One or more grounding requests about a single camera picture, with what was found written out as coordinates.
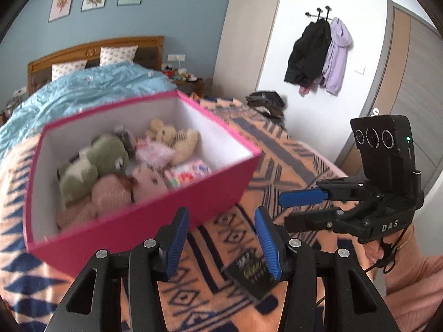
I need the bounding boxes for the black wall coat hooks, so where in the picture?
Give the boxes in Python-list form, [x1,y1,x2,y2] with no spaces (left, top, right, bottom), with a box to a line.
[305,6,334,22]

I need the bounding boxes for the pink cardboard box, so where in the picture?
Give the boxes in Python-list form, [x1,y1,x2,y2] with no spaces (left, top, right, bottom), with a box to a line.
[22,89,262,278]

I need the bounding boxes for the floral tissue pack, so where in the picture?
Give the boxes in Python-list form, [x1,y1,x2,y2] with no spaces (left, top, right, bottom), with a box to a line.
[164,159,213,189]

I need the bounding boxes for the wooden bedside table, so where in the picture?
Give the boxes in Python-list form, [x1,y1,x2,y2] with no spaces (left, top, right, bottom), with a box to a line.
[162,65,214,99]
[3,88,29,119]

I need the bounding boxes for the wooden headboard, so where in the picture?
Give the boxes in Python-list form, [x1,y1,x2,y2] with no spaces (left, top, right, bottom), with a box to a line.
[27,35,165,95]

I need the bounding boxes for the beige teddy bear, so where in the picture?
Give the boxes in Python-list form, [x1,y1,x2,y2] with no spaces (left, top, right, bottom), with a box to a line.
[145,119,201,167]

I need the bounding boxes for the dark clothes pile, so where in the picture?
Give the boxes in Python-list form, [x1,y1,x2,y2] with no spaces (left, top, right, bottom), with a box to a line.
[244,90,286,118]

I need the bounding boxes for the grey brown plush toy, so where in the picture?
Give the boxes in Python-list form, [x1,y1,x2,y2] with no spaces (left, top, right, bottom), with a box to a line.
[112,124,138,153]

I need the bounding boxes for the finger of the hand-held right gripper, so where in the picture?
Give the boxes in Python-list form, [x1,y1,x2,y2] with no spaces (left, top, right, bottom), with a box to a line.
[284,207,365,233]
[278,176,382,207]

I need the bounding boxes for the pink knitted plush toy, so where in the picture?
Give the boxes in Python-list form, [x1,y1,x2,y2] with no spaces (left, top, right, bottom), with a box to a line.
[55,164,171,230]

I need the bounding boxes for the pink garment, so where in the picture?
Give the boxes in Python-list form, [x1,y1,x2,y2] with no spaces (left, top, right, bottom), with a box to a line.
[297,79,321,98]

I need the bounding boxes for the small black box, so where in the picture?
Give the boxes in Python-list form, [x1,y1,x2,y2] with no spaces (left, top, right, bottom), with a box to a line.
[223,251,279,301]

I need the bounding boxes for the fluffy pink plush toy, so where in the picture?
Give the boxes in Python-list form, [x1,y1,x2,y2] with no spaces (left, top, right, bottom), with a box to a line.
[135,138,174,167]

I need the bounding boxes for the orange patterned blanket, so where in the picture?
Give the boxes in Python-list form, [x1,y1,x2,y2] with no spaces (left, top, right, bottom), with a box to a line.
[0,96,351,332]

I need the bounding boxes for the light blue quilt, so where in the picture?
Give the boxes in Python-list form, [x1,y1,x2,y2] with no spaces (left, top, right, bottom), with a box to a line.
[0,63,179,160]

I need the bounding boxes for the black cable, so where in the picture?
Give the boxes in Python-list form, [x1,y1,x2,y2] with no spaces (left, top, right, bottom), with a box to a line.
[316,227,408,305]

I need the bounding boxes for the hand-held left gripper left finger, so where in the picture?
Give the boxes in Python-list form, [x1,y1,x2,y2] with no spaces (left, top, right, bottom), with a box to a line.
[47,206,190,332]

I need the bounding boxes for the grey framed door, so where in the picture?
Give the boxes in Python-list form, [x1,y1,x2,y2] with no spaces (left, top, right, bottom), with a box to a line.
[334,0,443,195]

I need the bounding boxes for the green and white plush toy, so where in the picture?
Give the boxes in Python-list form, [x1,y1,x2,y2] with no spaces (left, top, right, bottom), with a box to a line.
[57,135,131,207]

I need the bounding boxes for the white dotted pillow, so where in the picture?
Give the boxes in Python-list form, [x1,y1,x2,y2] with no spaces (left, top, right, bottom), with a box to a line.
[99,45,138,67]
[51,59,88,81]

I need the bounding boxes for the purple hoodie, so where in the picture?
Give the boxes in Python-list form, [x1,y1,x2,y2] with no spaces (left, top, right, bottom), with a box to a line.
[319,16,353,97]

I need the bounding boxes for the person's right hand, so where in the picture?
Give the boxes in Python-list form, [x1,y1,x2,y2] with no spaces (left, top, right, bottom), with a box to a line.
[363,234,399,268]

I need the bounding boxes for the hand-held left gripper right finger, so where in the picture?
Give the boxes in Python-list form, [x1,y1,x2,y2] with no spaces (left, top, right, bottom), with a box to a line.
[254,206,398,332]

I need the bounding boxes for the black jacket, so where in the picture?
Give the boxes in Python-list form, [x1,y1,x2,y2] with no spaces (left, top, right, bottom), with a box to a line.
[283,19,332,89]

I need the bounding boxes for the person's right forearm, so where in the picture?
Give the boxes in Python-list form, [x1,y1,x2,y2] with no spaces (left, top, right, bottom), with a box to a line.
[382,224,443,332]

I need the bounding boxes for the beige wardrobe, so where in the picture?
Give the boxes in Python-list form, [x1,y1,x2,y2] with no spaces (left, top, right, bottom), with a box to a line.
[211,0,287,99]

